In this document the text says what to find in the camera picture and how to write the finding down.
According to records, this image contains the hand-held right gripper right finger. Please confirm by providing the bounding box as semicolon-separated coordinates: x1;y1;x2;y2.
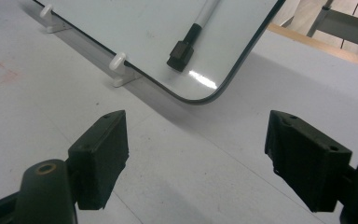
264;110;355;213

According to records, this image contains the white table cover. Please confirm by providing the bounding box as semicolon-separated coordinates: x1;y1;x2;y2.
0;0;358;224

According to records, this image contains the grey metal desk frame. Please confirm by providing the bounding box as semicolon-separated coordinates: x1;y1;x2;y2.
306;0;358;51

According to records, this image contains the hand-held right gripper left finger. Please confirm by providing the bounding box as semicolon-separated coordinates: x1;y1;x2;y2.
67;109;130;211

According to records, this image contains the white whiteboard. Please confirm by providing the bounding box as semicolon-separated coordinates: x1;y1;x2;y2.
32;0;287;105

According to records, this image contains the wooden table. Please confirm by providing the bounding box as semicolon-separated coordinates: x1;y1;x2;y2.
267;22;358;71

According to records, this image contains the white whiteboard support bracket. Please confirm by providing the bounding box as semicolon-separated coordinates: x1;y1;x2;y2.
39;3;73;35
108;51;143;88

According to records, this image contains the black capped marker pen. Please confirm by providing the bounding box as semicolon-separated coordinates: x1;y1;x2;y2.
166;0;222;73

